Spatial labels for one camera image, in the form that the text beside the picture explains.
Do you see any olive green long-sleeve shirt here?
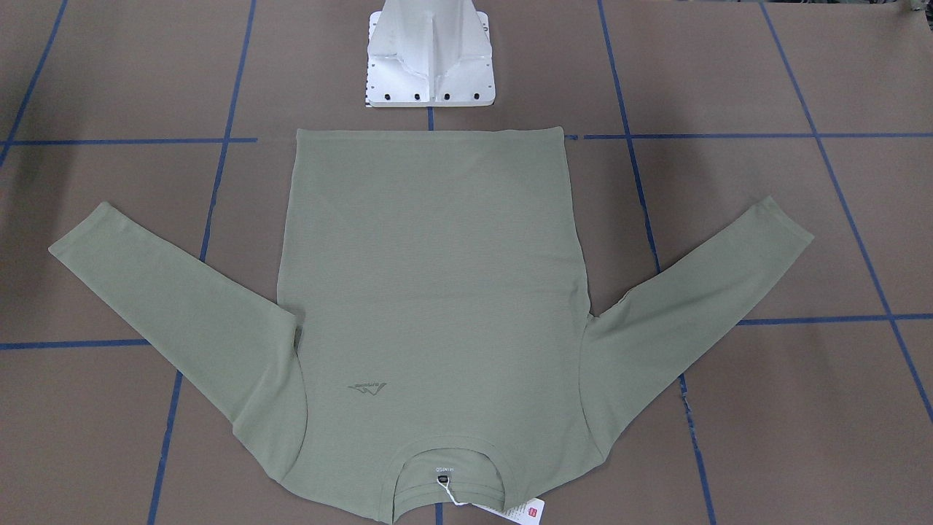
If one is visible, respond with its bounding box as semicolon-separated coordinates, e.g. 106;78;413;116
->
49;128;813;523

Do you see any white red garment hang tag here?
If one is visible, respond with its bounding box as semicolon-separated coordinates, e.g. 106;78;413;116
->
471;498;545;525

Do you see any white camera mast base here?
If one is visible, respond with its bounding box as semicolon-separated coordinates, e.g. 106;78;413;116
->
364;1;496;109

